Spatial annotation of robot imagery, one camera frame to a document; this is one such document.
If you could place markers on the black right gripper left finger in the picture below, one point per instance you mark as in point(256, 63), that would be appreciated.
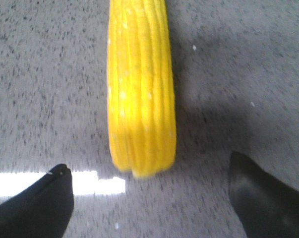
point(43, 210)

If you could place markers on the yellow corn cob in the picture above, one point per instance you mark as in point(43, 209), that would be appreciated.
point(141, 98)

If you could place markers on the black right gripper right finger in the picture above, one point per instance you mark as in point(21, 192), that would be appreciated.
point(266, 207)

